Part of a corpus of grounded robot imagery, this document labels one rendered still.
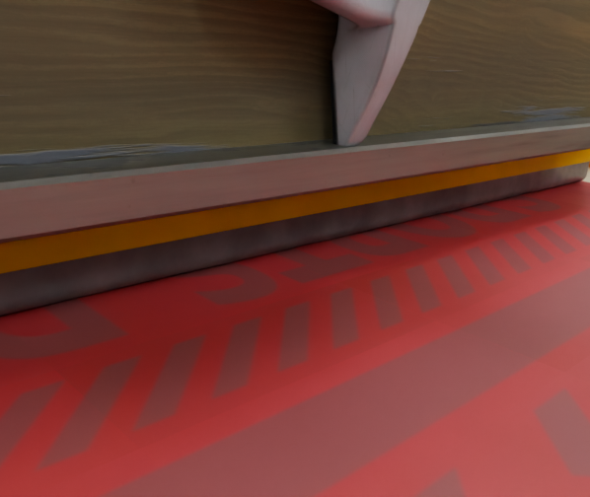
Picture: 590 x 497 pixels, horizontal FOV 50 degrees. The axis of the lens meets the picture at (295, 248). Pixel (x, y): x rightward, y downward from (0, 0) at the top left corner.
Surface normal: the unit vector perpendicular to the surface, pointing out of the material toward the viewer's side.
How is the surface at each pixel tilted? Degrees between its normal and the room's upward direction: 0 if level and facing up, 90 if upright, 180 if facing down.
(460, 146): 91
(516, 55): 91
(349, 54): 92
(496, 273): 0
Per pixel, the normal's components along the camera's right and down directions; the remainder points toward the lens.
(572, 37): 0.67, 0.27
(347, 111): -0.73, 0.21
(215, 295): 0.04, -0.95
